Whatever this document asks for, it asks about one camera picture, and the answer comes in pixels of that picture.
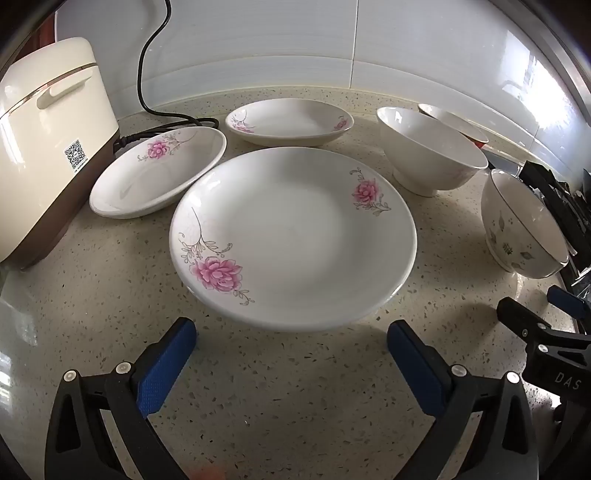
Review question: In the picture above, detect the cream rice cooker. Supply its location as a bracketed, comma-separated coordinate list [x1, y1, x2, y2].
[0, 37, 122, 271]

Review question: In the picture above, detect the red and white bowl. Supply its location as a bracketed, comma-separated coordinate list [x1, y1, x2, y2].
[418, 103, 490, 149]

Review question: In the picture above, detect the large floral white plate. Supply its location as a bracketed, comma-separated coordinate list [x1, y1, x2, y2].
[169, 147, 419, 332]

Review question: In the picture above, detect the plain white bowl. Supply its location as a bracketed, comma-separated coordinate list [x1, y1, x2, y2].
[375, 106, 489, 198]

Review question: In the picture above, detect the black power cable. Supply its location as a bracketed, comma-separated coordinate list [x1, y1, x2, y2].
[112, 0, 220, 151]

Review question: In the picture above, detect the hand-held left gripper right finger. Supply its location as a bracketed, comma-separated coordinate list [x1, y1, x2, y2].
[387, 319, 541, 480]

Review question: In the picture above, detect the leaf pattern white bowl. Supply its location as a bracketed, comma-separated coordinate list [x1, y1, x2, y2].
[480, 168, 571, 280]

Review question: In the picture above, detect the black gas stove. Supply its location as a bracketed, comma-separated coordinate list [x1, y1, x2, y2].
[480, 138, 591, 296]

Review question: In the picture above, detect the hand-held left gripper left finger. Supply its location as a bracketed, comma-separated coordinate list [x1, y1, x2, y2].
[44, 316, 198, 480]

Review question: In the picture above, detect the stainless steel frame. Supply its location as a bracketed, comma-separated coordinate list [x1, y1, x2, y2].
[538, 0, 591, 97]

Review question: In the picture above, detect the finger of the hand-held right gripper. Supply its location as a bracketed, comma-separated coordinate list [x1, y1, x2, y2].
[546, 285, 591, 324]
[497, 296, 561, 352]

